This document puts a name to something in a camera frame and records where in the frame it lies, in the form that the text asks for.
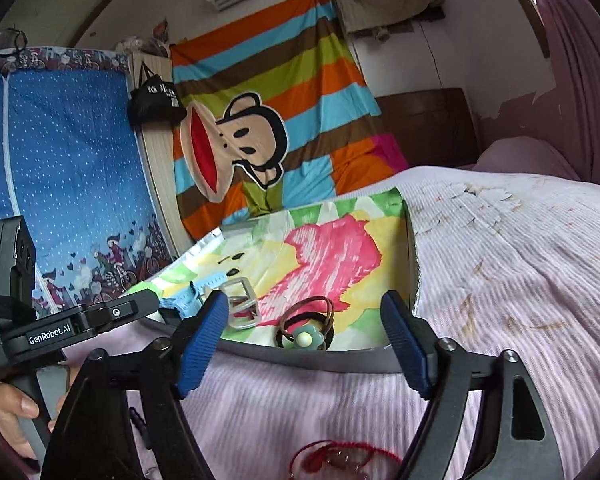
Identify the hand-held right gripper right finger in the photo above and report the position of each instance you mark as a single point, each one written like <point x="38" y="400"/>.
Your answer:
<point x="405" y="345"/>

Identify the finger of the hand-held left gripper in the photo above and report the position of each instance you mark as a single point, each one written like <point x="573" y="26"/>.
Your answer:
<point x="125" y="310"/>

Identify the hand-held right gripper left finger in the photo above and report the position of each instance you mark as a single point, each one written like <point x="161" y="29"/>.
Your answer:
<point x="200" y="350"/>

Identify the light blue wrist watch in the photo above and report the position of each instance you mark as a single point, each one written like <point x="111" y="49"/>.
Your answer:
<point x="182" y="300"/>

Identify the cardboard box with colourful lining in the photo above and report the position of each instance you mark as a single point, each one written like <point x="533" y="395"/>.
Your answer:
<point x="330" y="240"/>

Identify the person's left hand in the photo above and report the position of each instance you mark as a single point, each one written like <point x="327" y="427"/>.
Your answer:
<point x="10" y="402"/>

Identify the blue dotted fabric wardrobe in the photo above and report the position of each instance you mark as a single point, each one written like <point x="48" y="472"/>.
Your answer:
<point x="70" y="160"/>

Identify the cream cabinet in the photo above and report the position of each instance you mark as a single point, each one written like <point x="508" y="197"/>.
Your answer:
<point x="157" y="160"/>

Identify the black tote bag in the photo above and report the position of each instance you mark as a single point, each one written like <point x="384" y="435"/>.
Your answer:
<point x="155" y="102"/>

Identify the pink pillow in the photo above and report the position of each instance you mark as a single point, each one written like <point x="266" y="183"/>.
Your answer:
<point x="520" y="157"/>

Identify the brown wooden headboard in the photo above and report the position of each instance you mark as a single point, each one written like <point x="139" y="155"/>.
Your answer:
<point x="430" y="125"/>

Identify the striped monkey cloth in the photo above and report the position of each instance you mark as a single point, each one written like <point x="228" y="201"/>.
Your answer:
<point x="260" y="130"/>

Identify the clear container on cabinet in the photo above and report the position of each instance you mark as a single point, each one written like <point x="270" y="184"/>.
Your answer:
<point x="140" y="46"/>

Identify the pink curtain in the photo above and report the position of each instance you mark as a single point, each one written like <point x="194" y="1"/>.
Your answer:
<point x="580" y="85"/>

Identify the khaki cloth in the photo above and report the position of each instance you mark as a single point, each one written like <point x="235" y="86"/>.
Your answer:
<point x="385" y="2"/>

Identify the red yellow wall sticker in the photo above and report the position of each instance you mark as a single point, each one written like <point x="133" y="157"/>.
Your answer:
<point x="160" y="29"/>

